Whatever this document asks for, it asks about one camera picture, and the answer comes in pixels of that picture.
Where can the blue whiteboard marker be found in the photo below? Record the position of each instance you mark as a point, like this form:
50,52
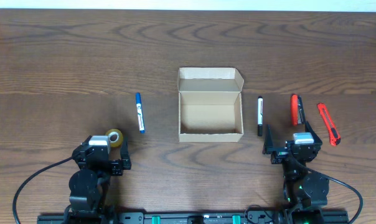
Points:
140,113

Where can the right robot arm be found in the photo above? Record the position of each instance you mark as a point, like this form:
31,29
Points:
305,190

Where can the black whiteboard marker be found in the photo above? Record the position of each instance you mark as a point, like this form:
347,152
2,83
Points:
260,116

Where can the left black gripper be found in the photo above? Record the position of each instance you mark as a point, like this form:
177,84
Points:
114,166

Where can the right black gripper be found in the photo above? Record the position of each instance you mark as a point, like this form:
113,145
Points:
283,155

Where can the black mounting rail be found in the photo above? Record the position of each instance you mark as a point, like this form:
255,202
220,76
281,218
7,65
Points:
247,217

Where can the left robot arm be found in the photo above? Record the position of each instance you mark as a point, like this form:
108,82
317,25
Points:
89,186

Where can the yellow tape roll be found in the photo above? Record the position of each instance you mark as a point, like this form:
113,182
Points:
116,137

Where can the cardboard box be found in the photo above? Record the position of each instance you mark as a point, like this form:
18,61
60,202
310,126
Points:
210,104

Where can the orange black stapler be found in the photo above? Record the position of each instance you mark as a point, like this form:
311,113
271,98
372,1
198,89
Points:
297,110

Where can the orange utility knife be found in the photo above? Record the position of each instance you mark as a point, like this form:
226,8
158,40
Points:
334,136

